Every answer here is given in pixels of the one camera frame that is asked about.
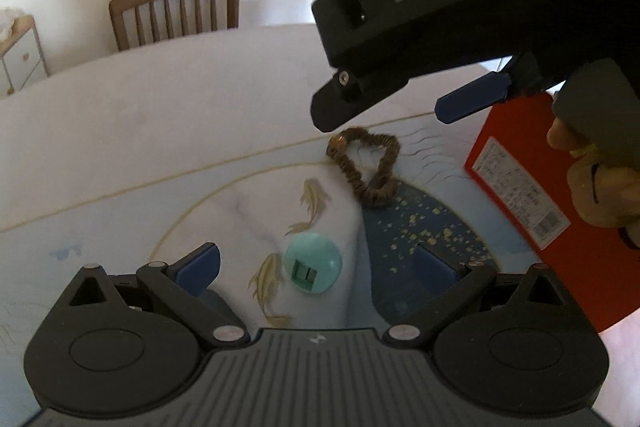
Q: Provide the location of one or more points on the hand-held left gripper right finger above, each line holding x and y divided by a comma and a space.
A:
436, 271

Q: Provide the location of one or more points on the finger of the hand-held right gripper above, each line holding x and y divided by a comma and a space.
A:
470, 99
345, 102

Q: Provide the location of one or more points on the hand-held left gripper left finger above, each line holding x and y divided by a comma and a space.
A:
198, 268

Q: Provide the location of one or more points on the brown hair scrunchie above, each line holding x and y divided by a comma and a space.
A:
380, 195

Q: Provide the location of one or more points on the teal round object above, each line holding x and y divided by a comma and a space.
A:
312, 252

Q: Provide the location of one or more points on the red cardboard box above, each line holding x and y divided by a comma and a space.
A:
575, 272

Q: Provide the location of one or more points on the person's right hand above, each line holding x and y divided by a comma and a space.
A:
600, 197

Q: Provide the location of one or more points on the blue printed table mat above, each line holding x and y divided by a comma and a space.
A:
150, 192

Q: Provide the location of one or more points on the white wooden sideboard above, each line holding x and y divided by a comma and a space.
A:
22, 57

